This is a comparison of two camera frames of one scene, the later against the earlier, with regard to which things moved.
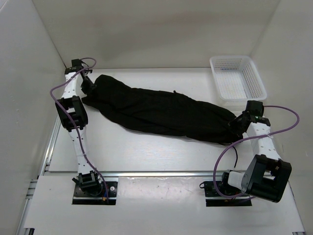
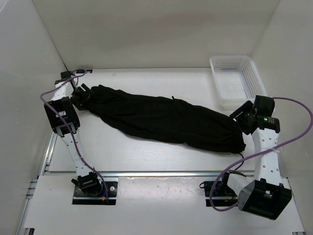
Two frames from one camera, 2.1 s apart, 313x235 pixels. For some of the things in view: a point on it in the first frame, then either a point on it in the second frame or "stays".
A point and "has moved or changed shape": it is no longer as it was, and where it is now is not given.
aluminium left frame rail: (43, 171) stays
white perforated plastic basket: (237, 80) stays
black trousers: (166, 110) has moved or changed shape
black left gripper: (87, 91) to (79, 104)
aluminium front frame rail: (131, 174) stays
